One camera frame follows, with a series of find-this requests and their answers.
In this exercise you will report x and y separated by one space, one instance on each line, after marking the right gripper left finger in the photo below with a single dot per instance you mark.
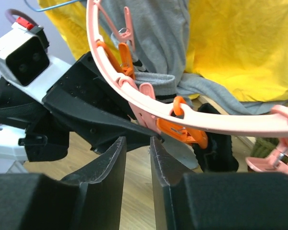
87 199

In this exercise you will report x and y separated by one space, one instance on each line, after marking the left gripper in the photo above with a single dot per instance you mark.
80 100

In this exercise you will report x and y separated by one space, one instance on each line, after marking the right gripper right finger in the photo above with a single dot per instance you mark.
185 200

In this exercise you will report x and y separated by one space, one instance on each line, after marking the orange clothes peg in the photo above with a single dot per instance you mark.
183 134

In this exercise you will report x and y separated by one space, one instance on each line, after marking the olive striped sock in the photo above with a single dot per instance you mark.
263 147

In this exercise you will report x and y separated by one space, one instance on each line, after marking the pink round clip hanger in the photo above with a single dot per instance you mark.
153 93

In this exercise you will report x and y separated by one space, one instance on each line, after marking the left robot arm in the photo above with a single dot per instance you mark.
11 150

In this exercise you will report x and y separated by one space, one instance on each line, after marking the grey striped sock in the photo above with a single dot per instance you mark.
163 84

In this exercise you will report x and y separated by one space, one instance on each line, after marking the grey tank top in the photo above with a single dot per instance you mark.
161 35

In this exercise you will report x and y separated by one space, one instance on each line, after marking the pink clothes peg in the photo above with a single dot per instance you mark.
273 158

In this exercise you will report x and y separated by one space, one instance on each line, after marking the yellow shorts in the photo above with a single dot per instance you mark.
241 45

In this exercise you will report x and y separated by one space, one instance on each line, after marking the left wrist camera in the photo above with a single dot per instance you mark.
25 63

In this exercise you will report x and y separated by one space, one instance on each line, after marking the blue wire hanger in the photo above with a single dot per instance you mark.
53 6

